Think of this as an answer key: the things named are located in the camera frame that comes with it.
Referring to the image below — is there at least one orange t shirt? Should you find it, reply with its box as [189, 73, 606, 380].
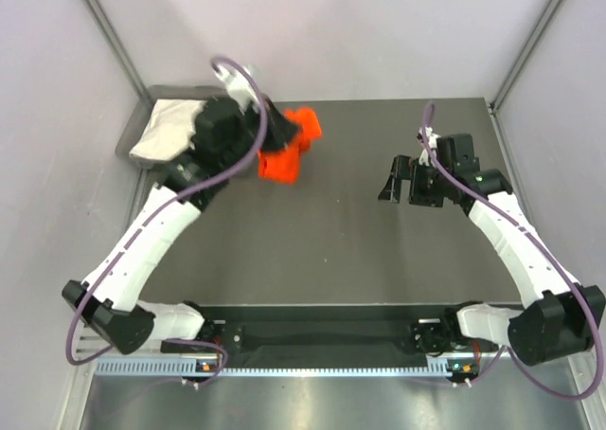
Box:
[258, 107, 323, 185]

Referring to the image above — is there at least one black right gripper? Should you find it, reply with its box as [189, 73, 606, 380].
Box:
[378, 155, 453, 207]

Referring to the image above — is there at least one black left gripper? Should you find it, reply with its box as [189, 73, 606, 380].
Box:
[221, 98, 301, 170]

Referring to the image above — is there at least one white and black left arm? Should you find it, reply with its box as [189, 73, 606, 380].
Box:
[62, 96, 322, 354]

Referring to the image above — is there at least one grey slotted cable duct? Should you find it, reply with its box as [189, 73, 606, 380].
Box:
[95, 357, 478, 378]

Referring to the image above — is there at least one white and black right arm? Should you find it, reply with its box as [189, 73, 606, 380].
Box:
[379, 155, 595, 366]

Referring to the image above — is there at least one clear plastic bin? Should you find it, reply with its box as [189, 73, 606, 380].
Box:
[115, 85, 226, 170]

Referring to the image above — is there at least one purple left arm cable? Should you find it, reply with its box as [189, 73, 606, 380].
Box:
[65, 56, 269, 367]

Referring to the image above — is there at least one white folded t shirt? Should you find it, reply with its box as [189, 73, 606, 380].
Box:
[129, 99, 206, 164]

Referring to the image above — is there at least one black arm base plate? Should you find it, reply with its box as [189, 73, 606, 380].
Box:
[200, 304, 496, 355]

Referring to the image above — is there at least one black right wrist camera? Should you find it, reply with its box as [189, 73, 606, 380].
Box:
[437, 134, 480, 174]

